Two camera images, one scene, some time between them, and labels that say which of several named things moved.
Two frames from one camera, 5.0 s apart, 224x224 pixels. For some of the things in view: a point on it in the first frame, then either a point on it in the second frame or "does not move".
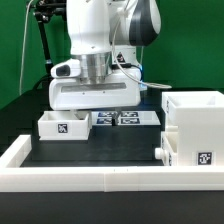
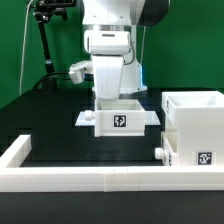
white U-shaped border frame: [17, 178] does not move
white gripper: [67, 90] -> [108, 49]
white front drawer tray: [168, 152] does not move
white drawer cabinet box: [198, 118] does not move
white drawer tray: [62, 125] -> [116, 117]
